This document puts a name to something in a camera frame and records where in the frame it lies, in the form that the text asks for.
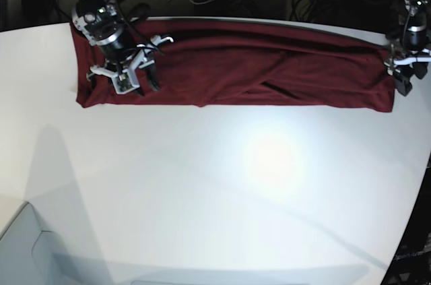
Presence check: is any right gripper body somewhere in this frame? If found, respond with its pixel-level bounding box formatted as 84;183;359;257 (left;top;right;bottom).
86;34;174;85

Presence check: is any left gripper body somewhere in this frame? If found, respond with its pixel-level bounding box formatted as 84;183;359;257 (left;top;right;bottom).
384;40;430;71

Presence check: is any dark red t-shirt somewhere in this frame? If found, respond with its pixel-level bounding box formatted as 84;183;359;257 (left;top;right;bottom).
72;20;395;113

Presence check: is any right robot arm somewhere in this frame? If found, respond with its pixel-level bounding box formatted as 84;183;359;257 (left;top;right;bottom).
71;0;173;95

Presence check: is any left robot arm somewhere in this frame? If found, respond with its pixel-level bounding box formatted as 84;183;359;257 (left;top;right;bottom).
385;0;430;96

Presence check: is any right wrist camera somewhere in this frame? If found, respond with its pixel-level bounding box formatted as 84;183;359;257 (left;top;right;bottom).
112;77;140;95

